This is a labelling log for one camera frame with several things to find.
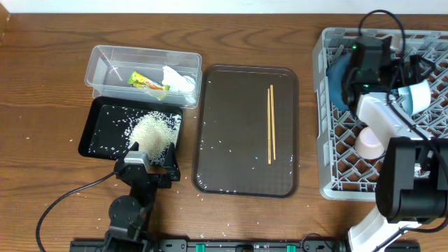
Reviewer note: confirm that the yellow green snack wrapper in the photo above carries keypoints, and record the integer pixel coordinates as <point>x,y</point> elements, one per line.
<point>159,91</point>

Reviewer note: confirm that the dark brown serving tray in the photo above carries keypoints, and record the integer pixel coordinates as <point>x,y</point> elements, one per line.
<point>231,145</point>

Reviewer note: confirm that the dark blue plate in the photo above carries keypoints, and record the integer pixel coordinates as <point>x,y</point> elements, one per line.
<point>335,73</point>

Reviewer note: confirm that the black plastic tray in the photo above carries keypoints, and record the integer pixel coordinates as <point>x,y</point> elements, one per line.
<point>103,135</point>

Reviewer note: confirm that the pile of rice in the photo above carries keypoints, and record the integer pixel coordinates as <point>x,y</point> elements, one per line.
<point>154,131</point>

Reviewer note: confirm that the pink cup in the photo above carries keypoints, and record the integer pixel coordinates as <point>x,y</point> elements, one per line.
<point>367,145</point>

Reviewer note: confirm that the clear plastic bin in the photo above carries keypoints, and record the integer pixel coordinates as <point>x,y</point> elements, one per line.
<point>110,68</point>

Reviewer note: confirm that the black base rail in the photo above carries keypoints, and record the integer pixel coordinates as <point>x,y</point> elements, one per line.
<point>175,245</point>

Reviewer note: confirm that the light blue bowl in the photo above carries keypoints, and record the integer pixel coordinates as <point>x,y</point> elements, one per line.
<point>416,97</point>

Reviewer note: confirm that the wooden chopstick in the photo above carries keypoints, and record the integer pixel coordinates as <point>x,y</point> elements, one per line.
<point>271,88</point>
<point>269,138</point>

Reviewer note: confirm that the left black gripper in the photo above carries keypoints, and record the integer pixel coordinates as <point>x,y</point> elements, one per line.
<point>174,173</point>

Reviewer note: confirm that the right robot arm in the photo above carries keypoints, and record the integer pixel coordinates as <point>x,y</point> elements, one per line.
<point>412,186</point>

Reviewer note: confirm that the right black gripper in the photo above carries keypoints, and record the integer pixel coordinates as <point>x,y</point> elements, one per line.
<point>415,75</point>

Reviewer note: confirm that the white napkin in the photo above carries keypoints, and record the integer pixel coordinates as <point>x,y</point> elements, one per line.
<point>179,83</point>

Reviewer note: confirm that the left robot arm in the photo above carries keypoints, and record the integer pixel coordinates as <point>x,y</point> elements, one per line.
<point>130,214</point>

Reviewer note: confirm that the grey dishwasher rack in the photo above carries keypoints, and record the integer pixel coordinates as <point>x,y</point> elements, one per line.
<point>342,173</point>

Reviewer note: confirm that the left wooden chopstick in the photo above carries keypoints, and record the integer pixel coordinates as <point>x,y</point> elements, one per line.
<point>269,138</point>

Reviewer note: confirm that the right wooden chopstick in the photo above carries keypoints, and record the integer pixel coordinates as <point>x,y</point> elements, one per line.
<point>271,88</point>

